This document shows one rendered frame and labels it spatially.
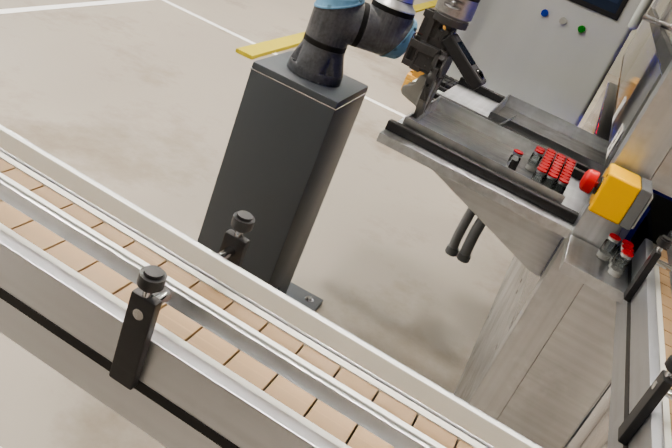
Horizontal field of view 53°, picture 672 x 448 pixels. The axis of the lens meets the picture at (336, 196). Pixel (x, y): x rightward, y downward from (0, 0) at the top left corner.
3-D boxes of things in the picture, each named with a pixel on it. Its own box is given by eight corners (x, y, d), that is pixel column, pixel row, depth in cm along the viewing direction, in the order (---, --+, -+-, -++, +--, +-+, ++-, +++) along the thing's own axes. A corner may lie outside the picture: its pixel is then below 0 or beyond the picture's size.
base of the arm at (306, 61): (277, 65, 174) (289, 29, 170) (300, 58, 188) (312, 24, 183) (328, 90, 172) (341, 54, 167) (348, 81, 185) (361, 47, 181)
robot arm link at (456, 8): (483, 2, 131) (474, 4, 123) (472, 24, 133) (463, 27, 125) (448, -13, 132) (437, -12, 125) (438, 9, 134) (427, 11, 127)
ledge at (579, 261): (640, 281, 118) (646, 272, 117) (640, 314, 106) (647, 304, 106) (565, 242, 121) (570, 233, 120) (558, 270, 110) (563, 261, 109)
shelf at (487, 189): (617, 163, 182) (621, 157, 181) (608, 260, 121) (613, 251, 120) (458, 87, 193) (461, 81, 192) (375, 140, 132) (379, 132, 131)
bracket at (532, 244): (540, 270, 138) (571, 218, 133) (538, 276, 136) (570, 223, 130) (395, 193, 146) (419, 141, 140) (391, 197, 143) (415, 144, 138)
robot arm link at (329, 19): (303, 25, 179) (319, -24, 173) (350, 41, 182) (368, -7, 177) (306, 38, 169) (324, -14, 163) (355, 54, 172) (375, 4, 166)
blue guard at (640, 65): (625, 54, 290) (648, 14, 282) (609, 169, 121) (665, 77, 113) (624, 53, 290) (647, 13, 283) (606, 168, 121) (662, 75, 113)
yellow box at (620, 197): (629, 217, 114) (652, 181, 111) (629, 231, 108) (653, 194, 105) (587, 196, 116) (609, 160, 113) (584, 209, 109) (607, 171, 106)
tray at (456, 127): (569, 176, 149) (577, 163, 148) (556, 212, 127) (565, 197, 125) (433, 109, 157) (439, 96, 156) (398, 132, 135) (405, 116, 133)
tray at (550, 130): (621, 161, 177) (628, 150, 175) (618, 189, 154) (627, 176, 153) (503, 105, 185) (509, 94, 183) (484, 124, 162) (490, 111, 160)
